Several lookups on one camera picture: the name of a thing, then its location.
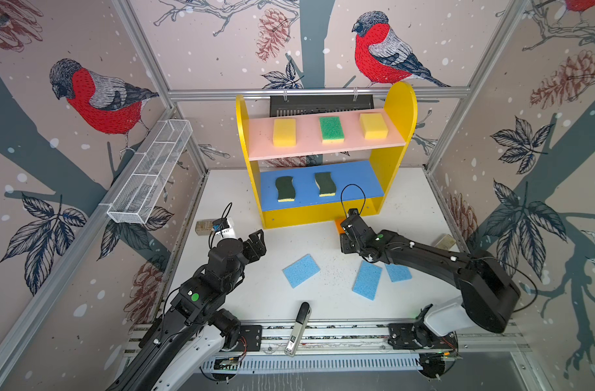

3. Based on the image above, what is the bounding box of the orange sponge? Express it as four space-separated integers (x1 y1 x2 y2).
335 218 345 235

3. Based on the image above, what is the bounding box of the dark green wavy sponge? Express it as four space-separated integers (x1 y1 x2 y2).
315 172 336 197
275 176 297 203

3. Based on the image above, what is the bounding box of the green yellow sponge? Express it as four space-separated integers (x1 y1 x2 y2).
319 117 345 144

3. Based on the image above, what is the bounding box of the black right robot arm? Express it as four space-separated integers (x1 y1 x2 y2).
340 209 520 350

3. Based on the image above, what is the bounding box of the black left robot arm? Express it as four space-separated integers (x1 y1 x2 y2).
108 230 266 390

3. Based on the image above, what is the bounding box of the blue lower shelf board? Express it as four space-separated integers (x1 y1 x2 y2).
260 161 384 212

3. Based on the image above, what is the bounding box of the pink upper shelf board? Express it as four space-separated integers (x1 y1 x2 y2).
245 109 406 161

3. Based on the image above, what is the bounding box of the light blue sponge middle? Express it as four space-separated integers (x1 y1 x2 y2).
352 261 382 301

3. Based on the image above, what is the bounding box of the light blue sponge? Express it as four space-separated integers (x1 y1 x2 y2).
385 264 412 283
283 254 320 288
352 261 382 301

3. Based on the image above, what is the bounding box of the seasoning jar left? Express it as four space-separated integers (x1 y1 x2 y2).
195 219 214 236

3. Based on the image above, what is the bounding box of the seasoning jar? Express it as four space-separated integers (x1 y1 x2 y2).
195 219 214 236
434 234 457 251

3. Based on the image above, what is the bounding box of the light blue sponge right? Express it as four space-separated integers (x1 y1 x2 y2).
385 264 412 283

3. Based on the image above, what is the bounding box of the light blue sponge left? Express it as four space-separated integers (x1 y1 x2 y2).
283 254 320 288

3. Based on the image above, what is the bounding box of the black silver handheld tool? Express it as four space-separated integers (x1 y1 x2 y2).
284 301 311 357

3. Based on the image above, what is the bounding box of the seasoning jar right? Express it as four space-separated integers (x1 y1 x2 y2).
434 234 457 251

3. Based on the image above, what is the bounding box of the black vent panel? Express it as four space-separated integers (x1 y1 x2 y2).
270 95 375 117

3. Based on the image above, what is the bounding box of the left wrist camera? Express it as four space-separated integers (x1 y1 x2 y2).
211 218 237 240

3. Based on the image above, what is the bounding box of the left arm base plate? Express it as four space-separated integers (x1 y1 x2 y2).
222 325 262 353

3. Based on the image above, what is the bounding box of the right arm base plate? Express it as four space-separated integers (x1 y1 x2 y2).
388 324 458 350

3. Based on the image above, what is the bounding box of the white wire mesh basket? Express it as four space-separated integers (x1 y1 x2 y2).
107 119 192 224

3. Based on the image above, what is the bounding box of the perforated aluminium rail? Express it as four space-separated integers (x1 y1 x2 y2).
201 354 424 375

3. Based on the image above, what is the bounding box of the yellow shelf frame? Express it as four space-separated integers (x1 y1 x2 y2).
235 82 418 229

